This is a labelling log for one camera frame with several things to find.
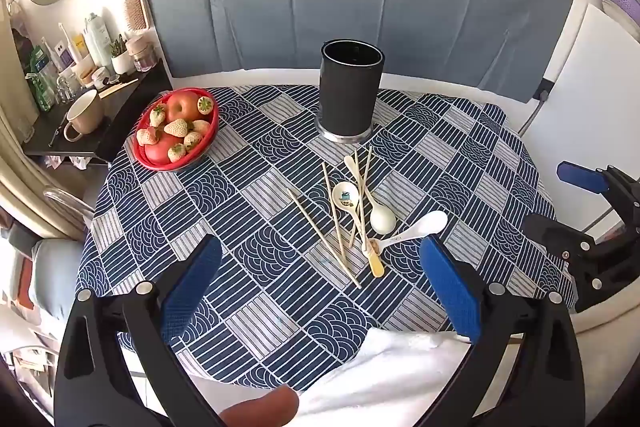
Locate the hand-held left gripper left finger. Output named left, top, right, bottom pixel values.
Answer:
left=54, top=234, right=223, bottom=427

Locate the heap of white strawberries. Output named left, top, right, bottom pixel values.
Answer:
left=136, top=96, right=216, bottom=164

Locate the person's left hand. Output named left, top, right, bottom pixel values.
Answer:
left=217, top=383, right=301, bottom=427

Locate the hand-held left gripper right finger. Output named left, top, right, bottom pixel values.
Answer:
left=419, top=234, right=586, bottom=427

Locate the blue patterned tablecloth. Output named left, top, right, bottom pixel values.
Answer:
left=75, top=84, right=576, bottom=393

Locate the pale green spray bottle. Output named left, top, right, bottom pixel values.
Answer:
left=84, top=13, right=112, bottom=68

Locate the beige curtain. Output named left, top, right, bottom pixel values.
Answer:
left=0, top=107, right=86, bottom=243

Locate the power plug with cable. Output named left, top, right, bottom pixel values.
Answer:
left=519, top=78, right=553, bottom=138

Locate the black cylindrical utensil holder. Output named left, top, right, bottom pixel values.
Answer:
left=316, top=39, right=385, bottom=144

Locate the white towel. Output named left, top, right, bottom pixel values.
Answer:
left=190, top=327, right=526, bottom=427

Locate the light blue seat cushion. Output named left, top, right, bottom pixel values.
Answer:
left=29, top=238, right=84, bottom=323

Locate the black side shelf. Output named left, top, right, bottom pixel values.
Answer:
left=22, top=67, right=173, bottom=162

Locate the small potted plant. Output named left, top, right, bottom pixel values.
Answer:
left=109, top=34, right=132, bottom=75

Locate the red plastic fruit basket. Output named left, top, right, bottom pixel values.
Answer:
left=131, top=88, right=220, bottom=172

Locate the white board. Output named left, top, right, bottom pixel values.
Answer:
left=520, top=3, right=640, bottom=248

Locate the beige mug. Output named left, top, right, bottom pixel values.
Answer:
left=62, top=89, right=105, bottom=142

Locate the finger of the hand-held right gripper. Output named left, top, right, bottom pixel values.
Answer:
left=521, top=213, right=640, bottom=314
left=556, top=161, right=640, bottom=220

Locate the plain white long-handled spoon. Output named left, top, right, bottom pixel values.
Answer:
left=343, top=155, right=397, bottom=236

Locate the cream spoon with cartoon print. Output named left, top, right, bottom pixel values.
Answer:
left=332, top=182, right=385, bottom=279

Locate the white ceramic soup spoon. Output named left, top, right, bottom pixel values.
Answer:
left=362, top=210, right=449, bottom=255

